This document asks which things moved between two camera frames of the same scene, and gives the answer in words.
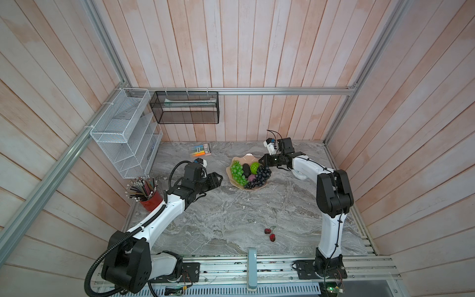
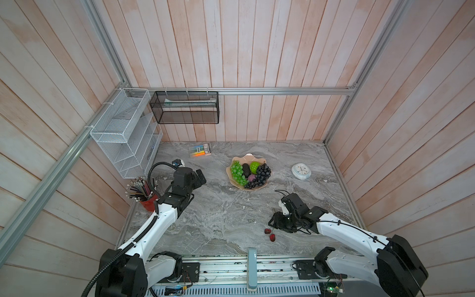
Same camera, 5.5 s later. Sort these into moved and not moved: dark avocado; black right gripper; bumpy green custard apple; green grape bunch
Moved: black right gripper
Not moved: bumpy green custard apple; dark avocado; green grape bunch
